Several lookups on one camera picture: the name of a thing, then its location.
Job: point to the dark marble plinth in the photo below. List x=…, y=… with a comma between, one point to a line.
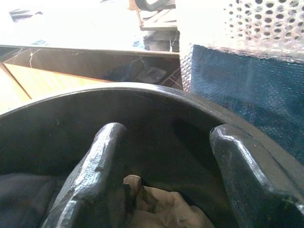
x=95, y=61

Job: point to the bubble-wrapped front-load washing machine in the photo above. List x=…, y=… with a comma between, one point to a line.
x=237, y=76

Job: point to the round black laundry basket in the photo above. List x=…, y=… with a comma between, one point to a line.
x=166, y=107

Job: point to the crumpled black garment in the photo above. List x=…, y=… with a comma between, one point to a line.
x=26, y=197

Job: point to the crumpled tan brown garment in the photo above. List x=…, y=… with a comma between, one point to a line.
x=164, y=206

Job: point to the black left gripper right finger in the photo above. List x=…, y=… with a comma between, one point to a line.
x=251, y=185

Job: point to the clear bubble wrap sheet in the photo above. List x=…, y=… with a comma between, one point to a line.
x=213, y=23

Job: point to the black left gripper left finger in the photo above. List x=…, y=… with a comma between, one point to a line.
x=95, y=180

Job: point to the wooden cabinet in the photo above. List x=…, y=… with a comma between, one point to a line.
x=47, y=80

